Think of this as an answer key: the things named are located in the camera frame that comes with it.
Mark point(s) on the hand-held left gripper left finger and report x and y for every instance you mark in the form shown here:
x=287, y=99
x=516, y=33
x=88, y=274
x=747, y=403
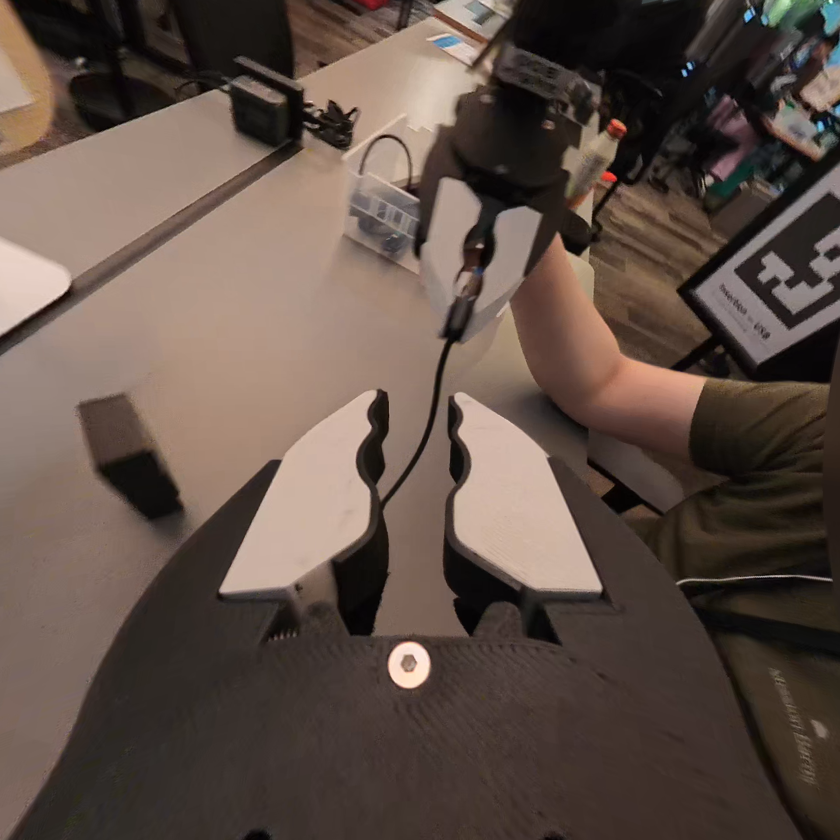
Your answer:
x=308, y=518

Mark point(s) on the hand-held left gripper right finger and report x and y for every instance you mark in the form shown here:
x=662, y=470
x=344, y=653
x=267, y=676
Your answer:
x=518, y=518

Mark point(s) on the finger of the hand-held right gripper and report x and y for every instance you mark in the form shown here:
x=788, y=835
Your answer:
x=515, y=256
x=446, y=229

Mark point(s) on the clear plastic bin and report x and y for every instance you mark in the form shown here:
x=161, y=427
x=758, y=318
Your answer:
x=380, y=210

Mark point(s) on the black usb hub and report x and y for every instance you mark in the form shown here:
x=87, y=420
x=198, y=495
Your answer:
x=128, y=453

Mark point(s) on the person's right forearm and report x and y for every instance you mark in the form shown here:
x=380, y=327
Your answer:
x=577, y=341

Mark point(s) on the white bottle red cap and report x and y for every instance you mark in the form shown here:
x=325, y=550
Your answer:
x=594, y=161

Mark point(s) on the black box device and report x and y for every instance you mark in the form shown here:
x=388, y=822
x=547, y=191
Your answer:
x=262, y=105

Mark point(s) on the black framed tag sign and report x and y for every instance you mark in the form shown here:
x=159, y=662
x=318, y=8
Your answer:
x=787, y=275

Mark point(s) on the black chair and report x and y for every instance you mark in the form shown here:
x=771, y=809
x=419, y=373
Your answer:
x=236, y=33

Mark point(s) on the wooden display board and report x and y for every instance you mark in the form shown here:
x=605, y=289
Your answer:
x=29, y=79

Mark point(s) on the white metal base plate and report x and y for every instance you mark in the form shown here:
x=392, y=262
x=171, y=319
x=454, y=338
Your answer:
x=26, y=282

